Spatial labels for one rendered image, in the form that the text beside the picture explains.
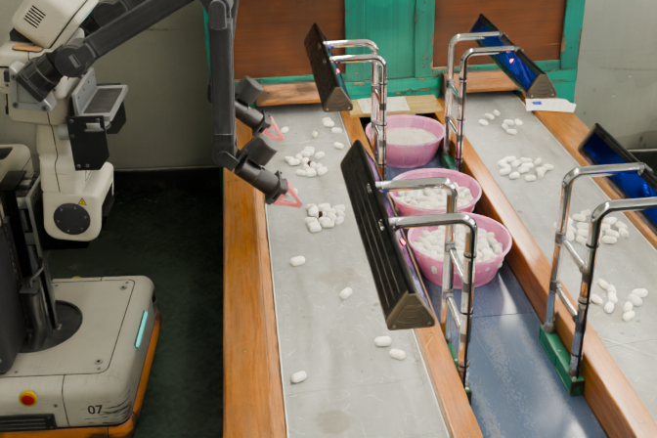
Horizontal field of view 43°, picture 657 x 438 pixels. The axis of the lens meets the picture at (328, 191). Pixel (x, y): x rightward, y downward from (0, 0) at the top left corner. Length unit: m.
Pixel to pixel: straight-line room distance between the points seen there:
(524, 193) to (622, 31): 1.81
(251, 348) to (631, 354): 0.80
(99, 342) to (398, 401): 1.27
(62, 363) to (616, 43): 2.84
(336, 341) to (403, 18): 1.48
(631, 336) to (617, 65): 2.43
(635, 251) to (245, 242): 1.00
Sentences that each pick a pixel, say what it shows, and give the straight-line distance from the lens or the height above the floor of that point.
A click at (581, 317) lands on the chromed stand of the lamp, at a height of 0.87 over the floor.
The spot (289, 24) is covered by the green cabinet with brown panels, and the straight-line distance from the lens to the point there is 2.95.
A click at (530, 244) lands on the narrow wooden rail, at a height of 0.76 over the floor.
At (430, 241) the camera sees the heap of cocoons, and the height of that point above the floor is 0.73.
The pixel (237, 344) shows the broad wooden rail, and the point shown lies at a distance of 1.81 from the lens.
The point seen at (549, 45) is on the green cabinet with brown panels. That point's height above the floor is 0.93.
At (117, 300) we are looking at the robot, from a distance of 2.89.
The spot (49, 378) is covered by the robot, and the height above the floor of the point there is 0.28.
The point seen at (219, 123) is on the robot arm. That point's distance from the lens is 2.11.
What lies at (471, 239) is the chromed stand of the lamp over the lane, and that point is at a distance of 1.57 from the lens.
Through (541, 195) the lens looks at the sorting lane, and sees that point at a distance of 2.48.
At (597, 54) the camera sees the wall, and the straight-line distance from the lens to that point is 4.16.
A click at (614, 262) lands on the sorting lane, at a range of 2.19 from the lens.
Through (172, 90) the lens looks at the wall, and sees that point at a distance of 4.01.
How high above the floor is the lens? 1.86
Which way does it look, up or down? 27 degrees down
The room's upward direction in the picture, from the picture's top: 2 degrees counter-clockwise
